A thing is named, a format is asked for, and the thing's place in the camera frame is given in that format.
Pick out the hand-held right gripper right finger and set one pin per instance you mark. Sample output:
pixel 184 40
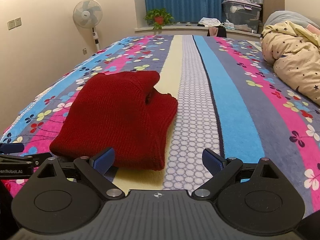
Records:
pixel 212 161

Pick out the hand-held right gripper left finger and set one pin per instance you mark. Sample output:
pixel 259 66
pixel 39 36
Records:
pixel 103 160

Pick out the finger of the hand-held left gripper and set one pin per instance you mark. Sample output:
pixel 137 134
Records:
pixel 11 147
pixel 22 159

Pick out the red knitted sweater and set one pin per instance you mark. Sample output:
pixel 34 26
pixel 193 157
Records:
pixel 112 120

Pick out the floral striped blanket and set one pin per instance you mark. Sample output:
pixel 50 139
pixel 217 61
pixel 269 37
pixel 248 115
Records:
pixel 225 105

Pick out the pink hanging cloth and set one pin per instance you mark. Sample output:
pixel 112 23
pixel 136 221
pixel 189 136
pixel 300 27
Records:
pixel 212 31

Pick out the black hanging cloth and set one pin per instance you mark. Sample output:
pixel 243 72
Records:
pixel 222 32

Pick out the yellow star-print quilt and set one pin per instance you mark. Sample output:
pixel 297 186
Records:
pixel 292 55

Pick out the white cloth pile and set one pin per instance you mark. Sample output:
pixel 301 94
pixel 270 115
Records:
pixel 209 22

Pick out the clear plastic storage box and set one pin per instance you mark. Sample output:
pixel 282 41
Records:
pixel 241 15

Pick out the potted green plant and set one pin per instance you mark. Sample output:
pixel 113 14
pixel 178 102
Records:
pixel 158 17

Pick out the grey pillow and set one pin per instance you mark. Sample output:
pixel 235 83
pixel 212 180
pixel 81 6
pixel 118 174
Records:
pixel 287 17

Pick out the blue curtain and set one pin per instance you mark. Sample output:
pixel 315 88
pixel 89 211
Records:
pixel 187 0

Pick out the beige wall switch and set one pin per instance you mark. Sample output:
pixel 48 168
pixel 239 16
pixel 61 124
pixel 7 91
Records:
pixel 11 24
pixel 18 22

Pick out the white pedestal fan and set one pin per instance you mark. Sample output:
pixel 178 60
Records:
pixel 87 13

